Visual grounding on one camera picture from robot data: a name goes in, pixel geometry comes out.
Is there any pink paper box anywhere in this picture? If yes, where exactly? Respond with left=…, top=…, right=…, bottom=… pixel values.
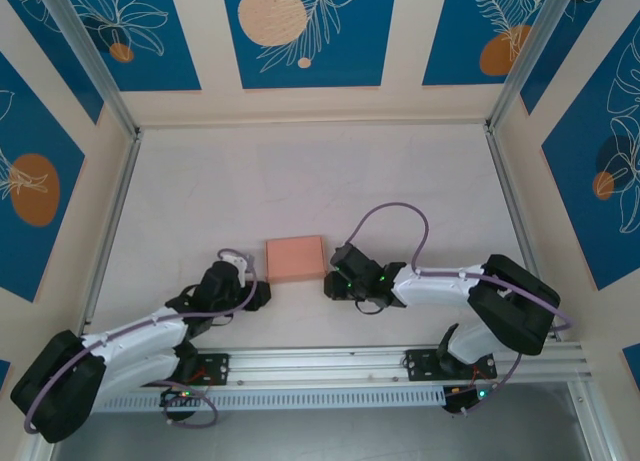
left=264, top=234, right=329, bottom=283

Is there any black controller board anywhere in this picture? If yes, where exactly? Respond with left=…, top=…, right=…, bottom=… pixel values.
left=159, top=386, right=201, bottom=408
left=443, top=385, right=501, bottom=415

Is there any grey metal panel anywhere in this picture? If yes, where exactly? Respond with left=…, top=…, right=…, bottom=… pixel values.
left=49, top=410, right=591, bottom=461

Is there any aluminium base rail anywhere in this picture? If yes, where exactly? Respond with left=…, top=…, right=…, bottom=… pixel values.
left=42, top=343, right=594, bottom=392

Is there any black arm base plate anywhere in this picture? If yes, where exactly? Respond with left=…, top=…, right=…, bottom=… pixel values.
left=403, top=348, right=499, bottom=382
left=164, top=353, right=231, bottom=387

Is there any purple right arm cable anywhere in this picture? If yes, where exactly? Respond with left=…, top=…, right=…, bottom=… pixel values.
left=344, top=202, right=575, bottom=416

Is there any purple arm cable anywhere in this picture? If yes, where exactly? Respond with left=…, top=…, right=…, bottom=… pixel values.
left=24, top=248, right=259, bottom=435
left=344, top=202, right=575, bottom=416

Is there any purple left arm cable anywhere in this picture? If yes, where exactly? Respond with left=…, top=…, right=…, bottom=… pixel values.
left=24, top=248, right=259, bottom=435

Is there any grey slotted cable duct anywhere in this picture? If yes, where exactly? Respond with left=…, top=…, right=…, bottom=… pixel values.
left=89, top=386, right=446, bottom=412

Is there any aluminium side rail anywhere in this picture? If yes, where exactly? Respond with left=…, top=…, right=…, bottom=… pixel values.
left=74, top=130, right=144, bottom=352
left=484, top=125, right=559, bottom=342

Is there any blue floral wall panel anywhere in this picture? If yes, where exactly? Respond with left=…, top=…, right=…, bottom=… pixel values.
left=221, top=0, right=399, bottom=90
left=47, top=0, right=202, bottom=93
left=0, top=0, right=104, bottom=125
left=542, top=30, right=640, bottom=292
left=422, top=0, right=556, bottom=87
left=519, top=0, right=616, bottom=115
left=0, top=53, right=86, bottom=302

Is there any aluminium frame post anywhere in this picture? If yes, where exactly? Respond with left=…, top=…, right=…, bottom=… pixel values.
left=37, top=0, right=142, bottom=138
left=487, top=0, right=577, bottom=133

